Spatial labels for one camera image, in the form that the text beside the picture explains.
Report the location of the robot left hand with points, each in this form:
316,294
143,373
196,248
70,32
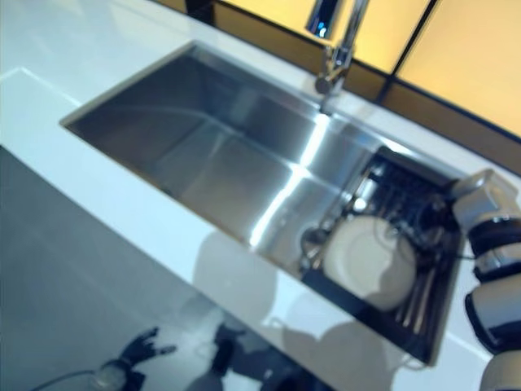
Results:
140,350

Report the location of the cream round ceramic plate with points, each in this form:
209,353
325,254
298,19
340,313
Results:
362,260

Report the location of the black dish drying rack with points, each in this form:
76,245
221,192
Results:
427,301

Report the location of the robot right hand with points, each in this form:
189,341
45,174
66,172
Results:
437,218

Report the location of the steel sink drain strainer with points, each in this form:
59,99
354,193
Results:
313,244

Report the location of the chrome gooseneck kitchen faucet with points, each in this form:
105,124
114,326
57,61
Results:
338,49

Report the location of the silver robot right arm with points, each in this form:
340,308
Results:
488,203

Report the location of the stainless steel sink basin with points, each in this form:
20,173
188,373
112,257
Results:
203,150

